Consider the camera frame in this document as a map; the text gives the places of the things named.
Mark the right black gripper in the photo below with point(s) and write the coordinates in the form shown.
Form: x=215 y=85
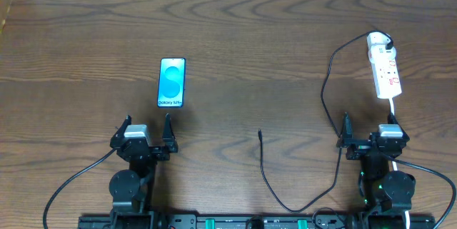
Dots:
x=363 y=143

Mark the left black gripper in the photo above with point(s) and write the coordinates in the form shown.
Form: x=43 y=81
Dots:
x=153 y=150

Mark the blue Galaxy smartphone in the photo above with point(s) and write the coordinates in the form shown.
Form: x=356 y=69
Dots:
x=171 y=83

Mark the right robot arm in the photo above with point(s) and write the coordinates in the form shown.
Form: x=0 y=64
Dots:
x=387 y=191

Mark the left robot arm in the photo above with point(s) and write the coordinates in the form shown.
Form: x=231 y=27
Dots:
x=131 y=189

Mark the white charger adapter plug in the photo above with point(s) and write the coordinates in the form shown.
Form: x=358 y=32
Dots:
x=378 y=40

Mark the white power strip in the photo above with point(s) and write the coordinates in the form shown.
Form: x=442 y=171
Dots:
x=385 y=71

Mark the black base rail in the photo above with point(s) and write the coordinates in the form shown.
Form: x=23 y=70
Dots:
x=250 y=222

